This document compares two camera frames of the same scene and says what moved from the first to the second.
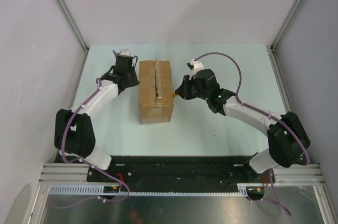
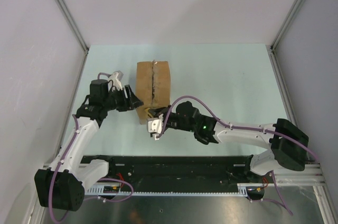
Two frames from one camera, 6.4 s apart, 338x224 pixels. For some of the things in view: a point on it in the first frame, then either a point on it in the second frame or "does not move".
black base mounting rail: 179,169 does not move
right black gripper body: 193,90 to 169,122
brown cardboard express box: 156,91 does not move
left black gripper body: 132,80 to 126,103
